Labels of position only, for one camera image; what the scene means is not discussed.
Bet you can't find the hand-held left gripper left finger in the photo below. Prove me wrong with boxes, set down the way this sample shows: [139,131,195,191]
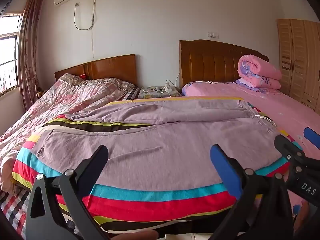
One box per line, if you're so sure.
[26,144,110,240]

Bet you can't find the ribbed wooden headboard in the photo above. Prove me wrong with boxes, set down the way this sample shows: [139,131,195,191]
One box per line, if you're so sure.
[179,39,270,96]

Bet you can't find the nightstand with floral cover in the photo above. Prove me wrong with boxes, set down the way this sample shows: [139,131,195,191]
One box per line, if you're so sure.
[138,86,183,99]

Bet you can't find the pink bed sheet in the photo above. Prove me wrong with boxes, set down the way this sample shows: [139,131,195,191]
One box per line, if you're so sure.
[181,81,320,208]

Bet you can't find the purple grey pants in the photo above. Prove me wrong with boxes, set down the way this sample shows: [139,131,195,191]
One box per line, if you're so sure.
[32,97,288,189]

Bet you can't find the floral pink quilt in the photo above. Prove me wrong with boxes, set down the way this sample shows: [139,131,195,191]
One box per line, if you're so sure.
[0,73,137,194]

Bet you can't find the light wooden wardrobe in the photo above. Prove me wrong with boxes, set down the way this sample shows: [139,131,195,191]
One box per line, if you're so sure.
[276,19,320,111]

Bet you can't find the rolled pink quilt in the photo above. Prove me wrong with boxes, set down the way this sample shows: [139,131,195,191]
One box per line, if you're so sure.
[237,54,282,90]

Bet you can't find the air conditioner power cable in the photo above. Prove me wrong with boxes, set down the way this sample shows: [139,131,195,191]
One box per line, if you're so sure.
[73,0,97,58]

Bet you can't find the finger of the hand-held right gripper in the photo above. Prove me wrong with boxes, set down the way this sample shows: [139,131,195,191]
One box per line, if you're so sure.
[303,127,320,158]
[274,134,304,170]

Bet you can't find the striped colourful blanket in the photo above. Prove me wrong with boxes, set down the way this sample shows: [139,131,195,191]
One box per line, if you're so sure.
[11,96,300,230]

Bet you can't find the plaid bed sheet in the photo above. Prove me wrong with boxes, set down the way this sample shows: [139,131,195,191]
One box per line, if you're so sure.
[0,86,139,240]

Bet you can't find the barred window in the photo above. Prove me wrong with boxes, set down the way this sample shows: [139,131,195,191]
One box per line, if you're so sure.
[0,12,25,97]

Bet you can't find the plain wooden headboard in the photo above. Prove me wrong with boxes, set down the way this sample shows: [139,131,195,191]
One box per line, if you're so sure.
[54,54,138,85]

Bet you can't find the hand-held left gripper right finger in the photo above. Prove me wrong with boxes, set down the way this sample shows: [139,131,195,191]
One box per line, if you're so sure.
[209,144,294,240]

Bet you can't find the person's right hand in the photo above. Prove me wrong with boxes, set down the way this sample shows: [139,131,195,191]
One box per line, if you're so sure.
[294,200,312,234]

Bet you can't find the patterned pink curtain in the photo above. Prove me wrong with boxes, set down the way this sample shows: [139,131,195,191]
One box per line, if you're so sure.
[19,0,45,112]

